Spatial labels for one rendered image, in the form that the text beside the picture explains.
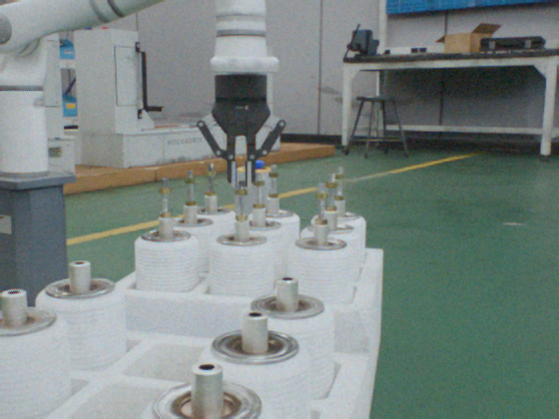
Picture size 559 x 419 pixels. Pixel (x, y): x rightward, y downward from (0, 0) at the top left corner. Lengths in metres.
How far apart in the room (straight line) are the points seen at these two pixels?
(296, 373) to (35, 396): 0.24
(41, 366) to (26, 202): 0.79
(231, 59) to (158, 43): 7.05
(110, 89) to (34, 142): 2.32
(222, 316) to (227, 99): 0.31
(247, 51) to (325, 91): 5.71
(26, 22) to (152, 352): 0.78
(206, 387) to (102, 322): 0.30
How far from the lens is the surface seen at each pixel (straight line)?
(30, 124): 1.44
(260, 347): 0.58
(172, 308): 0.99
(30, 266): 1.44
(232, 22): 0.96
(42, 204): 1.44
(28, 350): 0.65
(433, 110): 6.20
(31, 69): 1.46
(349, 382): 0.71
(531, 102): 5.97
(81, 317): 0.75
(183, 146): 4.02
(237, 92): 0.95
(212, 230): 1.13
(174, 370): 0.83
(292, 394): 0.57
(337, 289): 0.97
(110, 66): 3.74
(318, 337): 0.68
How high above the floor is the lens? 0.46
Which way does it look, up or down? 10 degrees down
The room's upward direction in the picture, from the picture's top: straight up
